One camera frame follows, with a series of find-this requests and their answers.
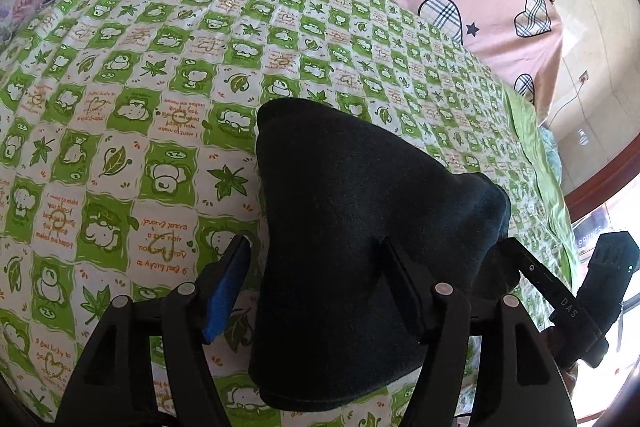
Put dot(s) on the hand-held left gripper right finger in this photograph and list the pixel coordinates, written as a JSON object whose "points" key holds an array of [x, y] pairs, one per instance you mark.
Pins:
{"points": [[415, 297]]}

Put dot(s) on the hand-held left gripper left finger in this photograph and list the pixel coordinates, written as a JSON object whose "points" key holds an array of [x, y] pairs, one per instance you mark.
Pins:
{"points": [[225, 299]]}

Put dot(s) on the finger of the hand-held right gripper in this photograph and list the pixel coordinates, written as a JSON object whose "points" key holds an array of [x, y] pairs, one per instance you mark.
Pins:
{"points": [[525, 264]]}

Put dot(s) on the black pants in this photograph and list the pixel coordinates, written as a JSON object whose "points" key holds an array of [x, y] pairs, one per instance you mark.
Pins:
{"points": [[350, 217]]}

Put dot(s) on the plain green sheet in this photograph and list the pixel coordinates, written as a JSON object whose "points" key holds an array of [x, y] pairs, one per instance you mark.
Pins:
{"points": [[545, 192]]}

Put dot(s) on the light blue cloth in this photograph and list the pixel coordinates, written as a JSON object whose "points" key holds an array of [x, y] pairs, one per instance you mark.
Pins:
{"points": [[551, 154]]}

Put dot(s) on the green printed bed sheet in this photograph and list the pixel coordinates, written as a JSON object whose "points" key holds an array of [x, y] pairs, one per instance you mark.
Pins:
{"points": [[150, 57]]}

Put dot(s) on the reddish wooden bed frame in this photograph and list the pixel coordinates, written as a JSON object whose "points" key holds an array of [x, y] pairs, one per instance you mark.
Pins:
{"points": [[605, 186]]}

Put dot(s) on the white wall socket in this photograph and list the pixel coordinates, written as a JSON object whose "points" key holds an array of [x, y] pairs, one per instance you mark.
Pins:
{"points": [[583, 78]]}

